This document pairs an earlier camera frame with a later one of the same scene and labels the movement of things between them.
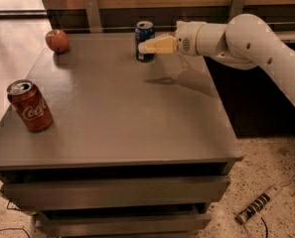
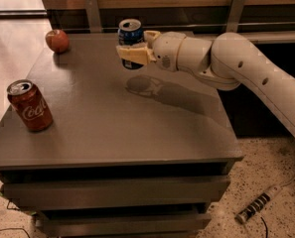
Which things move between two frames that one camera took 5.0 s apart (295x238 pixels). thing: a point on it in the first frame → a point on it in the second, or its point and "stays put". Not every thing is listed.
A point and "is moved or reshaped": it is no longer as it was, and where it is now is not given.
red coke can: (30, 105) stays put
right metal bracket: (237, 4) stays put
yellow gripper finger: (162, 45) → (137, 54)
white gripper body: (186, 39) → (167, 50)
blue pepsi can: (144, 31) is moved or reshaped
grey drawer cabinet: (135, 148) stays put
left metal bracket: (91, 6) stays put
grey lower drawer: (124, 225) stays put
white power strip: (249, 210) stays put
